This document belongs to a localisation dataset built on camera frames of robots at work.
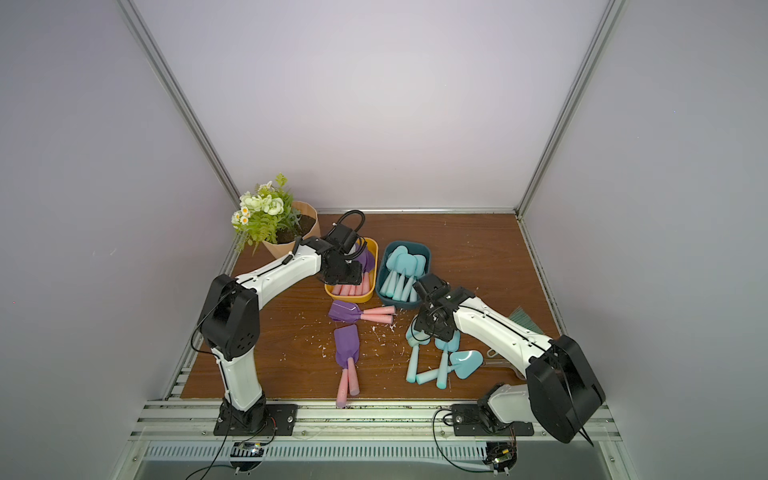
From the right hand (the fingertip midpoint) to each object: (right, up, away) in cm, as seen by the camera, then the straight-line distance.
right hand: (424, 316), depth 84 cm
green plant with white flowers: (-44, +29, -4) cm, 53 cm away
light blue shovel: (-10, +13, +16) cm, 24 cm away
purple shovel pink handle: (-23, +6, +10) cm, 25 cm away
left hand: (-19, +10, +7) cm, 23 cm away
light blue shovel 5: (+7, -9, 0) cm, 11 cm away
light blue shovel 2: (-4, +13, +16) cm, 22 cm away
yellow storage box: (-19, +3, +8) cm, 20 cm away
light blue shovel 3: (0, +12, +16) cm, 20 cm away
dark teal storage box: (-11, +2, +7) cm, 13 cm away
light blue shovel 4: (-3, -7, +1) cm, 7 cm away
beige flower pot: (-40, +28, +16) cm, 51 cm away
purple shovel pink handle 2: (-23, -1, +8) cm, 24 cm away
